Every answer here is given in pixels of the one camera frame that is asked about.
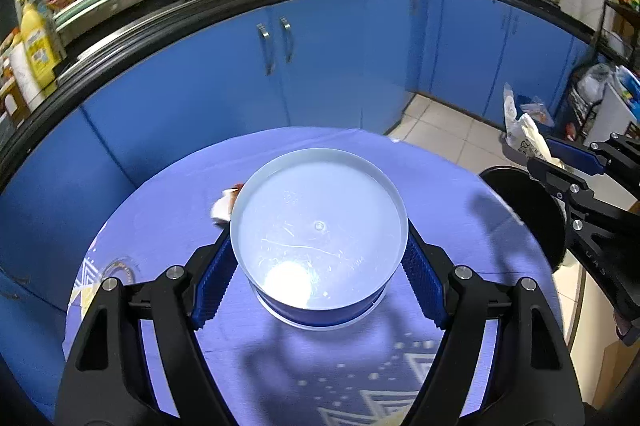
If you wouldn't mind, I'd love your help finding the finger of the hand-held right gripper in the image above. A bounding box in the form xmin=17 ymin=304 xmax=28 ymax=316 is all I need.
xmin=545 ymin=132 xmax=640 ymax=196
xmin=526 ymin=155 xmax=601 ymax=238

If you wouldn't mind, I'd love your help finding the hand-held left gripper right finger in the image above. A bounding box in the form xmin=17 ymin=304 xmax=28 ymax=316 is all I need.
xmin=399 ymin=221 xmax=586 ymax=426

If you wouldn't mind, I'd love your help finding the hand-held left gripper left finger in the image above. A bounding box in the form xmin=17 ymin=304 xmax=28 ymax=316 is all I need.
xmin=55 ymin=233 xmax=241 ymax=426

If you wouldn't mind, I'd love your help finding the black trash bin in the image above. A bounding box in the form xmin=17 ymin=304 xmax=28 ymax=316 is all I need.
xmin=478 ymin=165 xmax=569 ymax=273

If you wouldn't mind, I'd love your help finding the cream and gold packet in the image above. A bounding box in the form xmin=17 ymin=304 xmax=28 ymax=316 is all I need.
xmin=502 ymin=83 xmax=568 ymax=173

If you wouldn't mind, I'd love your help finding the blue round tin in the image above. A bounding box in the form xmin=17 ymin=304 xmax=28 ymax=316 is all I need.
xmin=229 ymin=148 xmax=409 ymax=332

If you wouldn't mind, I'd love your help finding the white plastic bag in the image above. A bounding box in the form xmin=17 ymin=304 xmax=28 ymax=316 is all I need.
xmin=577 ymin=63 xmax=614 ymax=102

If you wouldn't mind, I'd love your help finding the clear plastic lid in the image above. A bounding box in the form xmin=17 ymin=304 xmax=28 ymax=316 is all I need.
xmin=97 ymin=256 xmax=139 ymax=290

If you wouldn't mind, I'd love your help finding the black storage rack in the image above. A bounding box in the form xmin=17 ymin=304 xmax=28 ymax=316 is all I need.
xmin=565 ymin=0 xmax=640 ymax=143

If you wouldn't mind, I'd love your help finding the blue kitchen cabinet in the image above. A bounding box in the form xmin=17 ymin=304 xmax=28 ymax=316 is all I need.
xmin=0 ymin=0 xmax=602 ymax=407

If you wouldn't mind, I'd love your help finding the black kitchen countertop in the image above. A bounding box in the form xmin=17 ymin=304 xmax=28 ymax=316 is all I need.
xmin=0 ymin=0 xmax=601 ymax=147

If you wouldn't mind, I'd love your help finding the yellow bottle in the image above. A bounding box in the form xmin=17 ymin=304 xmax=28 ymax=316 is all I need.
xmin=19 ymin=0 xmax=59 ymax=90

